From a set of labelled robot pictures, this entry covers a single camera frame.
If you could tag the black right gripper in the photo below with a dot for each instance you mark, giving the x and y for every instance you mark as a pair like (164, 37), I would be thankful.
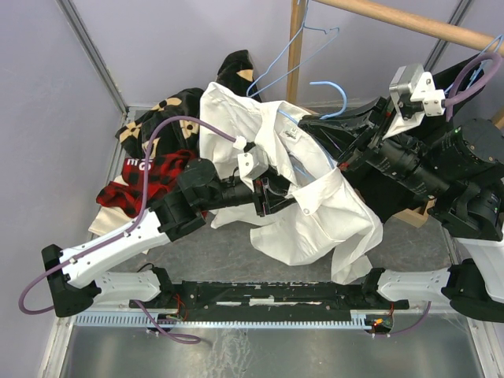
(355, 135)

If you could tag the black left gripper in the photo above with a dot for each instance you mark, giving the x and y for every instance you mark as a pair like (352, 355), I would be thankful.
(276, 187)

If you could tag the white dress shirt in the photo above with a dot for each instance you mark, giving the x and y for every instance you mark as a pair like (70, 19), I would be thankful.
(327, 214)

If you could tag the black button shirt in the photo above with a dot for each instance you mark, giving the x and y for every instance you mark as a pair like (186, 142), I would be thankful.
(381, 194)

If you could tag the red black plaid shirt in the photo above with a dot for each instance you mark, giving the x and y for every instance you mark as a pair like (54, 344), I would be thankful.
(126, 191)

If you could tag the light blue hanger with shirt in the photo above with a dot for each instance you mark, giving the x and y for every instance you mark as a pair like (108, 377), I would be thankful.
(492, 47)

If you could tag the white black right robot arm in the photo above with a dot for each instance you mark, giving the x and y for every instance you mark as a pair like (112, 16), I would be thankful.
(456, 171)

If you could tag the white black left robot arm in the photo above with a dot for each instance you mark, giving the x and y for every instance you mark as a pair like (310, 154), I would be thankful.
(81, 276)

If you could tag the wooden clothes rack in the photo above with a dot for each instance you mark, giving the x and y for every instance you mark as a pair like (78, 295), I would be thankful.
(367, 53)

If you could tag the cream folded cloth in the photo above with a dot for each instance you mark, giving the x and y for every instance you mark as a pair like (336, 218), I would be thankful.
(107, 220)

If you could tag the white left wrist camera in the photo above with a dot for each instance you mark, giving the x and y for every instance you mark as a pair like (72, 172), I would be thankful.
(252, 161)

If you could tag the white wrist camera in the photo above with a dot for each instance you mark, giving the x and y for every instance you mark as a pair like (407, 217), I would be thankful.
(414, 95)
(252, 161)

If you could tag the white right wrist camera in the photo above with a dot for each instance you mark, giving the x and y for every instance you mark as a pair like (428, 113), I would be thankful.
(414, 95)

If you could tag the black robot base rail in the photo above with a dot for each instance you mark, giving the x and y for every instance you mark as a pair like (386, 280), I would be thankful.
(268, 305)

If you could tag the aluminium frame rail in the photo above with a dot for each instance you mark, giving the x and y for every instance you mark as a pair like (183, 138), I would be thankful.
(76, 23)

